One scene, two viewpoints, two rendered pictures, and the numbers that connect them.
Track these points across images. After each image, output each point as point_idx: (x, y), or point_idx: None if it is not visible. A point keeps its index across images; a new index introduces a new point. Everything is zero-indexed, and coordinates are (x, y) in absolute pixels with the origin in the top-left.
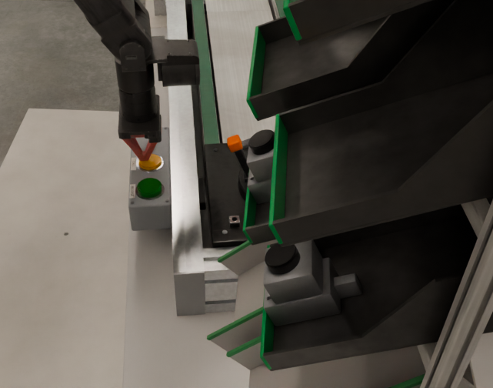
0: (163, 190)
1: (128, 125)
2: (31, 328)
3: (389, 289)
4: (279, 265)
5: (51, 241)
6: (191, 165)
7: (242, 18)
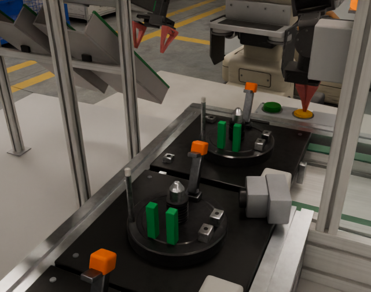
0: (267, 112)
1: (296, 63)
2: (221, 106)
3: None
4: None
5: None
6: (291, 127)
7: None
